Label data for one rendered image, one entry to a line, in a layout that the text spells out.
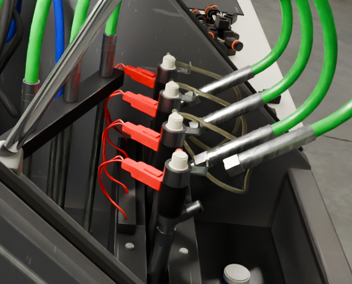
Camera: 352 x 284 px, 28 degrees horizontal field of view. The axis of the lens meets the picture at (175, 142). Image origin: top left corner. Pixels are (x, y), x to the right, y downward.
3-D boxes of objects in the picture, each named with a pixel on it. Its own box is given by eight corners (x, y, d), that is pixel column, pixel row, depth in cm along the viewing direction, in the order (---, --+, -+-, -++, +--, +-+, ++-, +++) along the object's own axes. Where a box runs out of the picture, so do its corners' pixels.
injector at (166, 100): (173, 239, 95) (200, 102, 85) (136, 235, 95) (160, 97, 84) (172, 226, 98) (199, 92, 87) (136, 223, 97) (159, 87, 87)
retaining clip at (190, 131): (199, 129, 80) (201, 120, 79) (200, 137, 79) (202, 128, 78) (170, 127, 80) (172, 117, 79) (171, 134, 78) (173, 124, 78)
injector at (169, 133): (176, 279, 89) (206, 136, 78) (137, 276, 88) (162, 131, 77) (175, 264, 91) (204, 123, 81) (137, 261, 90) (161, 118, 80)
